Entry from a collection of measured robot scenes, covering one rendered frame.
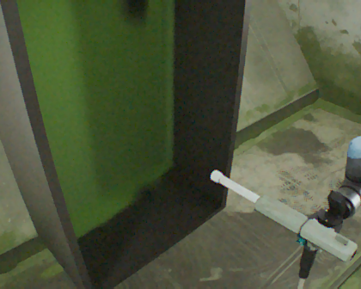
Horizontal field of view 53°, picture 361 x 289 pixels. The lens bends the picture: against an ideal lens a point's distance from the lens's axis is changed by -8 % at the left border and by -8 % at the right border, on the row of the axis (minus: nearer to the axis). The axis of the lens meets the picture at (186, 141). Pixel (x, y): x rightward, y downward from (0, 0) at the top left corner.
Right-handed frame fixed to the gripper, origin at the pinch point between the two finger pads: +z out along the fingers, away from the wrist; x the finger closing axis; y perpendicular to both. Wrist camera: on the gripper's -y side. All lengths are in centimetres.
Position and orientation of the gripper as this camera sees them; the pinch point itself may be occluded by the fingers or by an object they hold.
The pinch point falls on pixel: (309, 241)
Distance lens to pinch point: 107.2
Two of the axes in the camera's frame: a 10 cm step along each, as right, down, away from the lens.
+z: -7.0, 4.2, -5.8
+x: -7.1, -3.8, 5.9
